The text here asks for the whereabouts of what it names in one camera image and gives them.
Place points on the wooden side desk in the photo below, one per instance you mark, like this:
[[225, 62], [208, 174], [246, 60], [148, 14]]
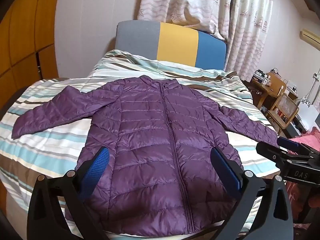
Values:
[[271, 85]]

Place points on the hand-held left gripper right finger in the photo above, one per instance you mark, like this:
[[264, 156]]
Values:
[[226, 172]]

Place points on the wooden wardrobe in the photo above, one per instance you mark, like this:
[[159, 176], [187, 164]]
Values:
[[22, 42]]

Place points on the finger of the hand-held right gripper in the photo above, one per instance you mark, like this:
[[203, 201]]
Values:
[[268, 150], [288, 143]]

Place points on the striped bed blanket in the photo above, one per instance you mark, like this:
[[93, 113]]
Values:
[[50, 145]]

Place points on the wall air conditioner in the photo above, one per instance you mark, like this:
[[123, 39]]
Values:
[[311, 36]]

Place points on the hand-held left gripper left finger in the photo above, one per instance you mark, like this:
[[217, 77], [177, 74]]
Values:
[[96, 170]]

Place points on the white ship print curtain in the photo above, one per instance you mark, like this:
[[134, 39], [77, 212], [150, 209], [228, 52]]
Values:
[[225, 7]]

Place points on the purple puffer jacket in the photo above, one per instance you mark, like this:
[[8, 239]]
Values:
[[155, 140]]

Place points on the pink cloth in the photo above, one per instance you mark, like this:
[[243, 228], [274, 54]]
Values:
[[308, 136]]

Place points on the grey yellow blue headboard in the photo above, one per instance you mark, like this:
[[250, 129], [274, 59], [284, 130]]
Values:
[[175, 42]]

